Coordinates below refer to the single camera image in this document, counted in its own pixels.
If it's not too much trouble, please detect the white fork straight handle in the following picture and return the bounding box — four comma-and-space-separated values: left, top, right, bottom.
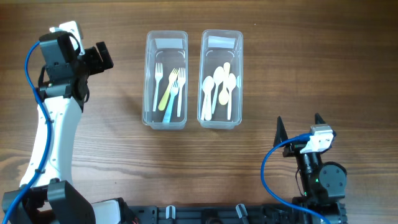
152, 62, 163, 112

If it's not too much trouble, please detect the yellow plastic fork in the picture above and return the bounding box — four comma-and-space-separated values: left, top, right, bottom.
158, 68, 178, 111

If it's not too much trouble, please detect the yellow plastic spoon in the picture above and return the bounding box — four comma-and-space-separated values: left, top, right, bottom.
218, 62, 231, 105

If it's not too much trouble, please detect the light blue plastic fork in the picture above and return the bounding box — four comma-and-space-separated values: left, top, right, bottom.
162, 81, 179, 123

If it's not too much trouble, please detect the white spoon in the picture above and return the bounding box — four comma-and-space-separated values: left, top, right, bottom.
227, 73, 236, 120
211, 66, 224, 113
200, 94, 207, 121
202, 76, 215, 121

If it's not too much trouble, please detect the white fork bent handle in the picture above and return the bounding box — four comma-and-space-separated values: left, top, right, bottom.
177, 68, 186, 117

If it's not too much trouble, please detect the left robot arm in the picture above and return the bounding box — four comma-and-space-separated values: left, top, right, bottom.
2, 30, 134, 223

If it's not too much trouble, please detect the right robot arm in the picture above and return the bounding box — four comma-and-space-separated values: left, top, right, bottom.
282, 113, 348, 224

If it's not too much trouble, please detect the left clear plastic container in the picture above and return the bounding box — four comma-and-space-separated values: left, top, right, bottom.
142, 30, 188, 130

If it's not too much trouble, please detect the clear plastic container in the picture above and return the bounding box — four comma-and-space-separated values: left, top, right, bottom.
142, 30, 188, 130
197, 29, 243, 129

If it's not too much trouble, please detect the right clear plastic container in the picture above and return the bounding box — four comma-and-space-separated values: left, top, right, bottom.
197, 29, 243, 129

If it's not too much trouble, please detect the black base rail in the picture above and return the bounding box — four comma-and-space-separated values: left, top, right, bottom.
129, 204, 348, 224

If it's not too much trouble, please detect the left blue cable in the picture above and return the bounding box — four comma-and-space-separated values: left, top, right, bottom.
1, 40, 53, 224

